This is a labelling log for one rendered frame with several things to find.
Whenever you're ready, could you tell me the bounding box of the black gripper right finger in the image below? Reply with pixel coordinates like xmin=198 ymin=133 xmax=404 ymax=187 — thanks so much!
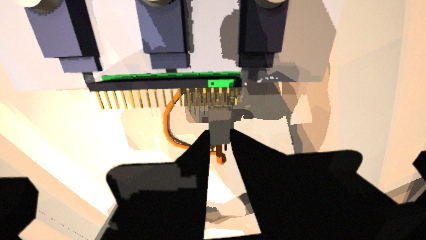
xmin=230 ymin=129 xmax=363 ymax=233

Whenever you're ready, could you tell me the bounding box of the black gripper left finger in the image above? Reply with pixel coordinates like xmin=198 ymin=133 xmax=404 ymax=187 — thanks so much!
xmin=105 ymin=130 xmax=211 ymax=240

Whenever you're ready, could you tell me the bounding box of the black pin header strip with green band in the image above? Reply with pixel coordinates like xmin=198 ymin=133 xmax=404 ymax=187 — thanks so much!
xmin=87 ymin=71 xmax=242 ymax=92

